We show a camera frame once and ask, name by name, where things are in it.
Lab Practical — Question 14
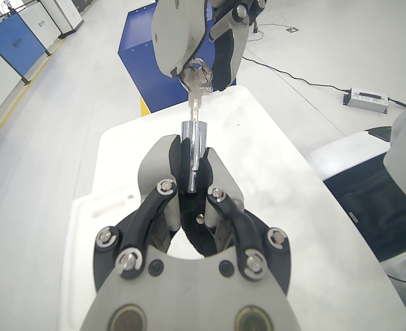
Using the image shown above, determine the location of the blue partition panel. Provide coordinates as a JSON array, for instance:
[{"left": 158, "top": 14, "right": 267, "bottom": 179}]
[{"left": 0, "top": 12, "right": 52, "bottom": 85}]

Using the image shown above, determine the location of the black cable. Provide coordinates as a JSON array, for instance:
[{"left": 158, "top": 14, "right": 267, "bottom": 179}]
[{"left": 241, "top": 56, "right": 349, "bottom": 92}]

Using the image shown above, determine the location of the thin white cable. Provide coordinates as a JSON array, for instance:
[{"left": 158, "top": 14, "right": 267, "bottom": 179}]
[{"left": 257, "top": 0, "right": 293, "bottom": 34}]

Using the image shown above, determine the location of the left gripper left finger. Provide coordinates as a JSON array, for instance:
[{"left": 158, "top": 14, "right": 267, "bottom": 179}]
[{"left": 95, "top": 134, "right": 189, "bottom": 278}]

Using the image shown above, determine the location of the white foam tray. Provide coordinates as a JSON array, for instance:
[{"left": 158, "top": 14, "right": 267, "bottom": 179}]
[{"left": 60, "top": 188, "right": 176, "bottom": 331}]

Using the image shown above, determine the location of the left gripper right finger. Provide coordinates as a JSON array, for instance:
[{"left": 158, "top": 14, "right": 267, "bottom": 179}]
[{"left": 198, "top": 147, "right": 291, "bottom": 295}]

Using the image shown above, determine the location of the chrome padlock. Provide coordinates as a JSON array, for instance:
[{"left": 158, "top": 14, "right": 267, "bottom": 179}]
[{"left": 181, "top": 121, "right": 207, "bottom": 194}]

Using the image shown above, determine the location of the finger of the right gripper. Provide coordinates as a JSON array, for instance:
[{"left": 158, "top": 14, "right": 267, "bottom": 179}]
[
  {"left": 152, "top": 0, "right": 212, "bottom": 79},
  {"left": 209, "top": 0, "right": 276, "bottom": 92}
]

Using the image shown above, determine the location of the grey power adapter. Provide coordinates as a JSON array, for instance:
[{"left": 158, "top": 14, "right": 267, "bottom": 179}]
[{"left": 343, "top": 88, "right": 390, "bottom": 114}]

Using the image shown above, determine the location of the silver key with ring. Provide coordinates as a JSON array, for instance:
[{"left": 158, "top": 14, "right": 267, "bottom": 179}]
[{"left": 178, "top": 57, "right": 213, "bottom": 122}]

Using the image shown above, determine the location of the robot body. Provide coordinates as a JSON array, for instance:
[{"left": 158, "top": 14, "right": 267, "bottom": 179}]
[{"left": 308, "top": 97, "right": 406, "bottom": 331}]

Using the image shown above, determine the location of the blue floor platform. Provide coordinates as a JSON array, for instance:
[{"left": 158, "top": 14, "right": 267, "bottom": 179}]
[{"left": 118, "top": 1, "right": 214, "bottom": 113}]

